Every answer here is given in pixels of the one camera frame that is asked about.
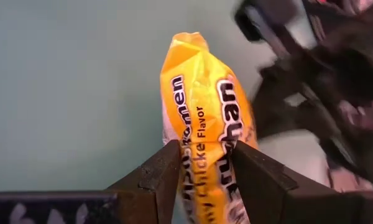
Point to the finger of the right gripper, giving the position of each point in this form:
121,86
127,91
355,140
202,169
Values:
267,25

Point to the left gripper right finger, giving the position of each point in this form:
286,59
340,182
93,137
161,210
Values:
261,193

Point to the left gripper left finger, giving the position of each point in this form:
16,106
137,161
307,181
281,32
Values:
155,186

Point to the yellow Maruchan noodle pack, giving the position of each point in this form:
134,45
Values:
202,93

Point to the green table mat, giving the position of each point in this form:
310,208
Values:
65,93

